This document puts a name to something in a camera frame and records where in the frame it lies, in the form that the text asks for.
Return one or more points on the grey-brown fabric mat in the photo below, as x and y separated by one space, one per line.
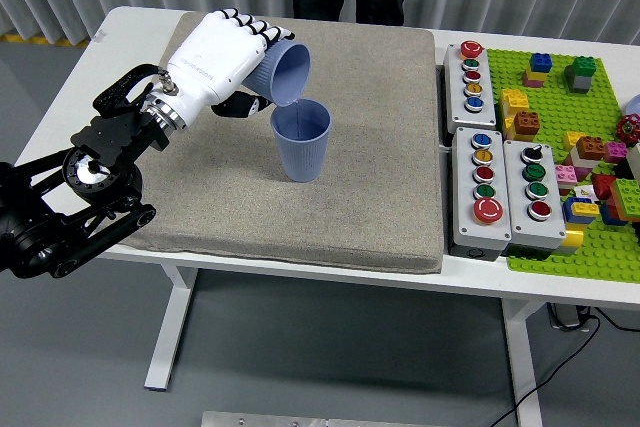
350 97

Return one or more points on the grey power box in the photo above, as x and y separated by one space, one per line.
567 317

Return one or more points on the green studded baseplate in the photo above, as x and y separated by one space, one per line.
550 112

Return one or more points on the red toy brick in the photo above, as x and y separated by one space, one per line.
604 186

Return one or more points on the brown toy brick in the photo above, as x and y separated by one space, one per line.
526 122
590 147

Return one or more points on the yellow toy cylinder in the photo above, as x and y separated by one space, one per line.
574 239

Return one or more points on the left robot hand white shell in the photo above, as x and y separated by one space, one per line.
215 62

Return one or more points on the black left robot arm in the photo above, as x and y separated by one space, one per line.
100 197

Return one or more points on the pink toy brick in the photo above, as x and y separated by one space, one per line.
566 174
531 83

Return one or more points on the grey five-button box, mushroom button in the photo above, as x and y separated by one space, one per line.
482 114

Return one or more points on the grey toy brick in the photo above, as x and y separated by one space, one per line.
581 83

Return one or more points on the blue toy brick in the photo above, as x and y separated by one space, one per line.
570 212
541 62
609 217

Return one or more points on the small white printed tile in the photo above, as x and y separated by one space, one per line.
584 192

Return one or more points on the light blue bowl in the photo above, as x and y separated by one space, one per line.
634 106

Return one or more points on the magenta toy brick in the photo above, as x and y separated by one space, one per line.
615 152

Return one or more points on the grey five-button box, black base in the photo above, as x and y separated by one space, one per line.
465 227

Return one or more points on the white table leg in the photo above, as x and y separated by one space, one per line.
170 327
522 357

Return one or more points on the red valve handwheel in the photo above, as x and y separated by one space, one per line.
629 129

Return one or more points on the white block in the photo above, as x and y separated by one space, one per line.
634 162

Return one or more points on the yellow toy brick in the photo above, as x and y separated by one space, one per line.
514 99
571 141
586 209
534 76
510 129

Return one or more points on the large green toy brick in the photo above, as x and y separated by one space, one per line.
627 194

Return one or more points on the grey box with selector switch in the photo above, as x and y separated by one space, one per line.
517 227

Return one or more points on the blue ribbed plastic cup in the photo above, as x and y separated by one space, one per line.
302 157
290 74

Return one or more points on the white toy brick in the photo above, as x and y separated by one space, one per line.
585 163

